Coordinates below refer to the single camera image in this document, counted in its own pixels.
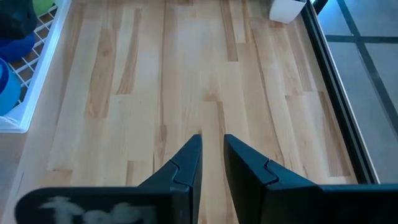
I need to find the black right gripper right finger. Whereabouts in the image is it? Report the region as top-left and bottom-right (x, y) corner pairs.
(223, 133), (398, 224)

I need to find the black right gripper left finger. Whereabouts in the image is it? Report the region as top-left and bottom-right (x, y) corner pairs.
(14, 134), (203, 224)

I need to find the purple plastic mini bowl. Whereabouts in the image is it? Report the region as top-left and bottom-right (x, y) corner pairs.
(0, 32), (37, 64)

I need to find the green plastic mini bowl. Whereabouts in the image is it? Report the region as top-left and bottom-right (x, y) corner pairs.
(32, 0), (57, 17)

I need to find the blue plastic mini bowl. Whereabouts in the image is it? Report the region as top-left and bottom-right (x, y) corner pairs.
(0, 58), (22, 116)

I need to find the green plant in white pot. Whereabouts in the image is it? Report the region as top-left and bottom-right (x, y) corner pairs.
(269, 0), (308, 25)

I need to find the white wire rack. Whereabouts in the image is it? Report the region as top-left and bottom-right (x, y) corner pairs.
(0, 0), (73, 134)

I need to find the black aluminium table frame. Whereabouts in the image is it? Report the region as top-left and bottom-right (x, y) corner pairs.
(300, 0), (382, 185)

